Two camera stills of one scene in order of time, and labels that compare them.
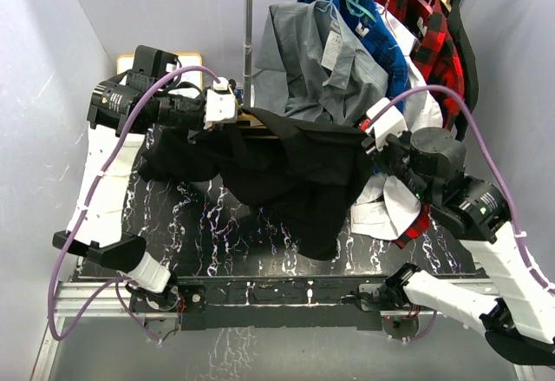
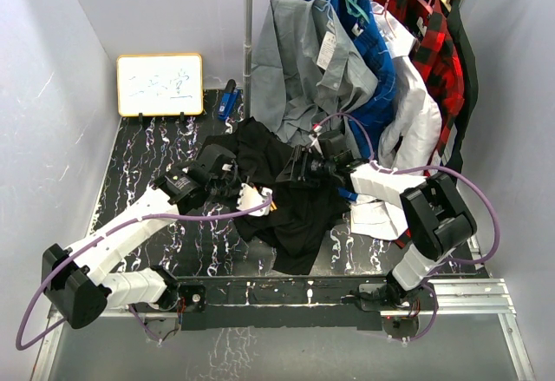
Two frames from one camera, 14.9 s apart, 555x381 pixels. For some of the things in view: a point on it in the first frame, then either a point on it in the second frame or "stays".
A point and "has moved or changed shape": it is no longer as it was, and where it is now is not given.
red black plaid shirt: (427, 23) stays
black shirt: (304, 174) has moved or changed shape
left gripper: (200, 96) -> (238, 181)
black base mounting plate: (298, 303) stays
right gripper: (394, 141) -> (302, 156)
